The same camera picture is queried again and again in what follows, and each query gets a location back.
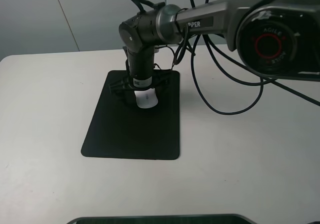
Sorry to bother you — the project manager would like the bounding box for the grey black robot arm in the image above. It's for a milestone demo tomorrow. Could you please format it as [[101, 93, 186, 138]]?
[[109, 0, 320, 95]]

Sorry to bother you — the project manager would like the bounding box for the black rectangular mouse pad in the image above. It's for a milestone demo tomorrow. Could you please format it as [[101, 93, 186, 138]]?
[[81, 70, 180, 160]]

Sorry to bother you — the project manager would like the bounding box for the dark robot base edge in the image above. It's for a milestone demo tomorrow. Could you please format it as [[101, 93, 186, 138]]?
[[68, 214, 254, 224]]

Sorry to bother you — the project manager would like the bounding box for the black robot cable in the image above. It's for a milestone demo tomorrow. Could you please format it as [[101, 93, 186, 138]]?
[[159, 0, 320, 115]]

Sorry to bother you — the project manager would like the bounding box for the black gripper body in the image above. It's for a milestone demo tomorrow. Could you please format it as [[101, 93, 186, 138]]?
[[108, 70, 171, 104]]

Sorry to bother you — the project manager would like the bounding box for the white wireless computer mouse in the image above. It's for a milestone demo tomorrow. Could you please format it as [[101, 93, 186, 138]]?
[[134, 88, 158, 109]]

